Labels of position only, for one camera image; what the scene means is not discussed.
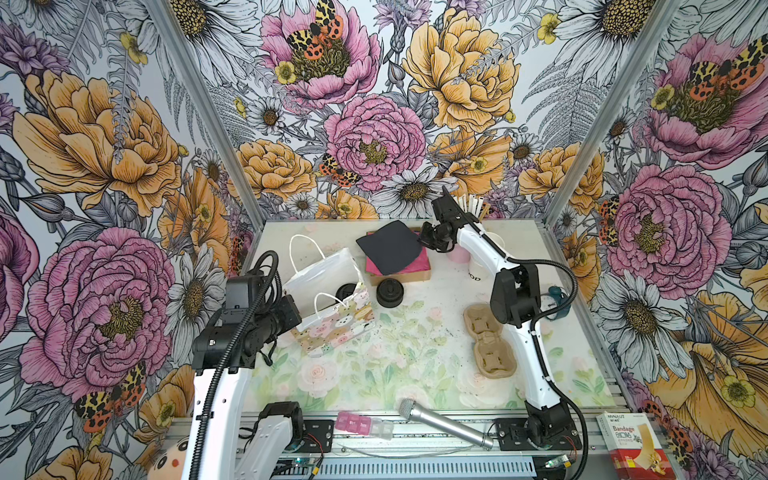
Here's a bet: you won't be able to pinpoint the black napkin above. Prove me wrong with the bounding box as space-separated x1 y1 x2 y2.
355 220 424 276

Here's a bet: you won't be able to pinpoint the pastel patterned gift bag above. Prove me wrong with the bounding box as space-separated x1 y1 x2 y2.
284 234 375 357

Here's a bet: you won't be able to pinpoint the stack of black lids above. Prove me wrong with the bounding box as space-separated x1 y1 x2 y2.
376 278 404 309

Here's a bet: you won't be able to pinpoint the brown pulp cup carrier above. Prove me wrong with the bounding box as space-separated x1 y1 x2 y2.
463 303 517 379

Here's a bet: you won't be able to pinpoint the black cup lid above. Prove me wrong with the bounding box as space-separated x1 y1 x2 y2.
335 283 357 301

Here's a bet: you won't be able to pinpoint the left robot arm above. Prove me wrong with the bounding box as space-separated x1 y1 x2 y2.
182 250 301 479

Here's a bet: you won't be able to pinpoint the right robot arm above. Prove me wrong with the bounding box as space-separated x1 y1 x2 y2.
419 191 590 479

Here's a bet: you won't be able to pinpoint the white paper straws bundle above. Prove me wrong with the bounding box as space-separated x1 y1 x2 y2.
458 194 490 221

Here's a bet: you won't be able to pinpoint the pink napkins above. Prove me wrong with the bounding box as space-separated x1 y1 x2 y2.
364 230 431 277

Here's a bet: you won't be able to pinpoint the stack of white paper cups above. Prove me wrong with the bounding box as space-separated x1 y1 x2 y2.
468 232 505 282

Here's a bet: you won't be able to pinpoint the cardboard napkin box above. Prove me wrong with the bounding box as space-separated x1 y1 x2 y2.
356 221 431 284

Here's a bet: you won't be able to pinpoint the teal alarm clock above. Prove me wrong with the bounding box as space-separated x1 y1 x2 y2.
541 285 571 321

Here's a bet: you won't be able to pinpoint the pink plastic tray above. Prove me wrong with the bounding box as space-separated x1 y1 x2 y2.
335 411 394 441

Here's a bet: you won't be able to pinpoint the plush doll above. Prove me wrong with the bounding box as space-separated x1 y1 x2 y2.
147 438 188 480

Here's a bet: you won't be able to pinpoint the silver microphone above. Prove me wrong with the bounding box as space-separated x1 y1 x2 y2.
398 398 494 450

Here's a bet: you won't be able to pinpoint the bandage box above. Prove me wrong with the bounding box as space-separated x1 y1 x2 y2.
597 412 676 480

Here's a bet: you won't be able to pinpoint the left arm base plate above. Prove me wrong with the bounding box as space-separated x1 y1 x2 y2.
286 419 335 454

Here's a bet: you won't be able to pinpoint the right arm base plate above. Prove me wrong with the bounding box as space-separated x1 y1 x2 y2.
492 418 582 451

